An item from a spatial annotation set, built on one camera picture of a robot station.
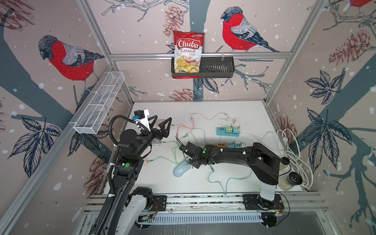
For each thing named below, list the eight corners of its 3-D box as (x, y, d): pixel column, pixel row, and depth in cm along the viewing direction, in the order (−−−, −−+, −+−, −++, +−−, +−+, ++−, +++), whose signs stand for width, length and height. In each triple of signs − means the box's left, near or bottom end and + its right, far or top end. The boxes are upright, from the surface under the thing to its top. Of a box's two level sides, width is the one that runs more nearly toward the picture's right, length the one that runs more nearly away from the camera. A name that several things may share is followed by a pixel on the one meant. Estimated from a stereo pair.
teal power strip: (216, 137, 101) (218, 130, 95) (215, 129, 105) (217, 123, 99) (237, 137, 101) (240, 130, 95) (235, 129, 105) (238, 123, 99)
